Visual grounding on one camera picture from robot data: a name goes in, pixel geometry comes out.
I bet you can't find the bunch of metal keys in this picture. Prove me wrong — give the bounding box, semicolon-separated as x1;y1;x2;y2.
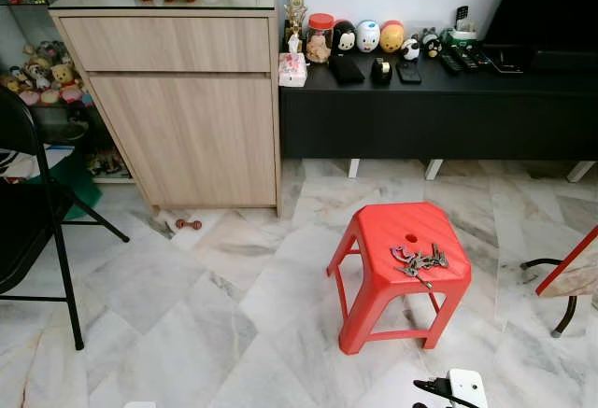
391;243;450;288

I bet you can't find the red-edged marble table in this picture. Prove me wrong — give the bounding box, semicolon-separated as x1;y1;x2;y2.
520;226;598;338

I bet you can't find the black flat tray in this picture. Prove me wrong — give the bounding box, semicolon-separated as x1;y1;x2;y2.
481;44;538;76

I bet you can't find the black remote control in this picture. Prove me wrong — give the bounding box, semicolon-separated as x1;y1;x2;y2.
437;50;463;76
453;47;479;71
467;46;493;66

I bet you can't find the black television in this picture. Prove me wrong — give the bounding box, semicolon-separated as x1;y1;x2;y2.
483;0;598;49

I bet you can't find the black low console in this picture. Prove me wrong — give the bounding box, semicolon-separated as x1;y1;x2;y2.
278;46;598;162

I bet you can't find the green and white holder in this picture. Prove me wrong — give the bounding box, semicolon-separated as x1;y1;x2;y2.
443;7;479;49

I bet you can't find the red plastic stool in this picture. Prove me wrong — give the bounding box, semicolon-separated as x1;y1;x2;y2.
326;201;473;356

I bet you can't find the black and white figure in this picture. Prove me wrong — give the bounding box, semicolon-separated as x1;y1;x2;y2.
420;28;442;59

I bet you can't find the black phone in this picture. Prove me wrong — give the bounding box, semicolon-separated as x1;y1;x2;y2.
395;59;422;85

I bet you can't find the black tape dispenser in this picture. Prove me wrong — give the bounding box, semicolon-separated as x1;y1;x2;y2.
371;56;393;85

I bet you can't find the orange round plush toy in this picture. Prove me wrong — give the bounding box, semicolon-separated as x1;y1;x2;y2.
379;21;406;53

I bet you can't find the white round plush toy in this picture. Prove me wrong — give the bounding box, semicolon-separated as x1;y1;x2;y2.
356;21;381;53

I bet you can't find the black pouch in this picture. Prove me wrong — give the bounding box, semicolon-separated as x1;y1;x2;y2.
328;53;365;86

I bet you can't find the black round plush toy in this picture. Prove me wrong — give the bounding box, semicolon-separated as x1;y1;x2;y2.
333;21;358;54

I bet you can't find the red-lidded clear jar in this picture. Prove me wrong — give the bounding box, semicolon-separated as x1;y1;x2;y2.
306;13;335;64

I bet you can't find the pink tissue box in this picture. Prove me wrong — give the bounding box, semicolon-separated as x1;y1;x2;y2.
278;36;308;88

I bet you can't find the small gold trophy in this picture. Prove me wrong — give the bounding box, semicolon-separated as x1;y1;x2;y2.
283;0;309;54

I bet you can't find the light wooden cabinet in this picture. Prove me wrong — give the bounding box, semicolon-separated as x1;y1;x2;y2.
49;0;286;218

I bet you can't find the green bag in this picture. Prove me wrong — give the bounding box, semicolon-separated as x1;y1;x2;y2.
37;151;102;220

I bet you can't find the beige teddy bear plush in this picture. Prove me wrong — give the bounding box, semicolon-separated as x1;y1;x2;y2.
51;63;78;90

